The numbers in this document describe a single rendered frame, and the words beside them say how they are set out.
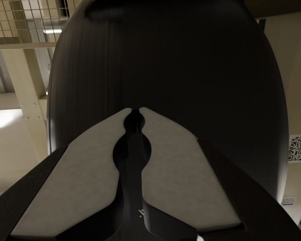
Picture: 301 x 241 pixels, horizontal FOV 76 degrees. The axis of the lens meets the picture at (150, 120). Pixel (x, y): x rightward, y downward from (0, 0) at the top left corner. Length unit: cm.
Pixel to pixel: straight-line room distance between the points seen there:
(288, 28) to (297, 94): 13
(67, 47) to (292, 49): 39
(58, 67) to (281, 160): 29
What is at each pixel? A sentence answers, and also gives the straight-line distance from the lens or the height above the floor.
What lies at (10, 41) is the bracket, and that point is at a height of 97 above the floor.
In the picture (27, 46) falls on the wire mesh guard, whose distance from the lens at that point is 88.
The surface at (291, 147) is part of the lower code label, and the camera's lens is 54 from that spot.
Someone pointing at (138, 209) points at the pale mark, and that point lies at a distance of 23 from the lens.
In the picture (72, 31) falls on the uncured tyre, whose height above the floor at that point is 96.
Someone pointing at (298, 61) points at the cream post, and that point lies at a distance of 46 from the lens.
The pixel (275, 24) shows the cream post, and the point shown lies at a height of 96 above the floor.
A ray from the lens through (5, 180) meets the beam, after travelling 474.
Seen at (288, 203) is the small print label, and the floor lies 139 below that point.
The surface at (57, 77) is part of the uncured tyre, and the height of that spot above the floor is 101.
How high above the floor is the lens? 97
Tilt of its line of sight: 24 degrees up
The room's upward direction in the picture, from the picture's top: 177 degrees clockwise
